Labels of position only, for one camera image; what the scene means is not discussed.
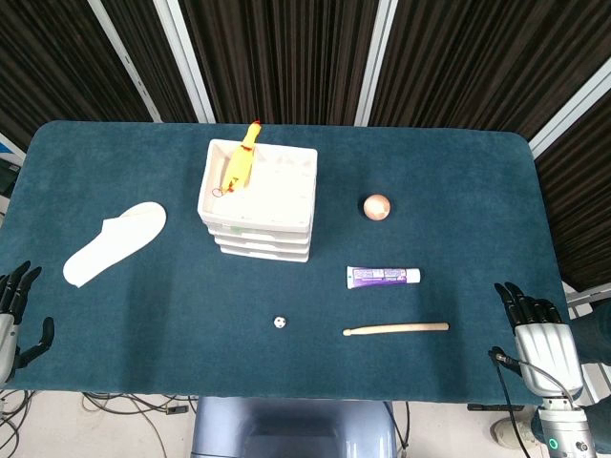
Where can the black stand foot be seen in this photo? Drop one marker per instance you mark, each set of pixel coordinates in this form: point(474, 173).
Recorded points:
point(487, 407)

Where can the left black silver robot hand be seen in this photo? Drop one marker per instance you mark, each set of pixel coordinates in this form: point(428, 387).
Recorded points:
point(8, 334)

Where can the wooden drumstick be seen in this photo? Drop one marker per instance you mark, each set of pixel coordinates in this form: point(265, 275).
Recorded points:
point(396, 329)

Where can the black power adapter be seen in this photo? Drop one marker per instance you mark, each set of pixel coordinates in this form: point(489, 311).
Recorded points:
point(176, 410)

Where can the white shoe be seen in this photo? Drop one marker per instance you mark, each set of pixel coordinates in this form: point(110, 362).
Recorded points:
point(513, 430)

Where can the white blue box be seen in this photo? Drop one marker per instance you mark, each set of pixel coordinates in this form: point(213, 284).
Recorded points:
point(9, 148)

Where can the white drawer cabinet frame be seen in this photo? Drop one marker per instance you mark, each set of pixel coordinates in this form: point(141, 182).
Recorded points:
point(277, 191)

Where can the yellow rubber chicken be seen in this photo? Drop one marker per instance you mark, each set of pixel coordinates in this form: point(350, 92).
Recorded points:
point(240, 164)

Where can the teal tablecloth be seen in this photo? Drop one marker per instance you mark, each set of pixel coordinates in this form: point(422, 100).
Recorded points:
point(191, 334)

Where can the wooden ball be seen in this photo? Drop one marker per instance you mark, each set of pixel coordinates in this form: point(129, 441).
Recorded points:
point(377, 208)

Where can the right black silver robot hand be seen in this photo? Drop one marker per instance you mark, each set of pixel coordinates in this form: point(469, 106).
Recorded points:
point(549, 353)

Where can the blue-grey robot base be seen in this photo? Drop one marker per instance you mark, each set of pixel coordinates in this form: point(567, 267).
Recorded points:
point(286, 429)

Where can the white slipper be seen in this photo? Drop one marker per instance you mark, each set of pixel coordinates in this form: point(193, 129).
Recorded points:
point(114, 241)

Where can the purple white toothpaste tube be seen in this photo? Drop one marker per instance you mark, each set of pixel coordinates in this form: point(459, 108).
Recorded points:
point(382, 277)

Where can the white metal stand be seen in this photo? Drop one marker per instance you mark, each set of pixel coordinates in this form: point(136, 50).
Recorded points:
point(584, 298)

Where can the white partition post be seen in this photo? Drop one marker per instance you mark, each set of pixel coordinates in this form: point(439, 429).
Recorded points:
point(568, 114)
point(377, 62)
point(128, 57)
point(185, 57)

